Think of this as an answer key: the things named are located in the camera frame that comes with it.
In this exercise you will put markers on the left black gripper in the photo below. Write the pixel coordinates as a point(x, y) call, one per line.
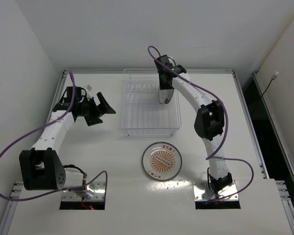
point(94, 110)

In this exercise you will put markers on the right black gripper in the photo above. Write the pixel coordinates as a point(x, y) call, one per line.
point(166, 85)

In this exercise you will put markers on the green rimmed white plate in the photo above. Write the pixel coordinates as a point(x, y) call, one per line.
point(165, 95)

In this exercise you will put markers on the orange sunburst plate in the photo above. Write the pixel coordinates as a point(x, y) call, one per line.
point(161, 161)

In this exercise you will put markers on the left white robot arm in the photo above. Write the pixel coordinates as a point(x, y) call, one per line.
point(41, 166)

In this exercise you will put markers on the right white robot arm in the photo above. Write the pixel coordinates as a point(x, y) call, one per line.
point(209, 122)

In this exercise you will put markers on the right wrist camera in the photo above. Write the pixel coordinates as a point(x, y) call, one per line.
point(172, 60)

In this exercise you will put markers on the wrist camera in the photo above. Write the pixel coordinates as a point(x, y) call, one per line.
point(172, 60)
point(88, 88)

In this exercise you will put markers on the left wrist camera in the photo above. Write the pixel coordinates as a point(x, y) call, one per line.
point(88, 88)

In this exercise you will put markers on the clear wire dish rack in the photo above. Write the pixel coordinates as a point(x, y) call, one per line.
point(142, 114)

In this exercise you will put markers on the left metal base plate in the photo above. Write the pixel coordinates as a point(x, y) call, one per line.
point(94, 192)

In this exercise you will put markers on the metal base plate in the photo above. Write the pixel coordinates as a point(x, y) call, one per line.
point(202, 192)
point(94, 192)

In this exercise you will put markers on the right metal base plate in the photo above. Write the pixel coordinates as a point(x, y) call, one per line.
point(202, 192)

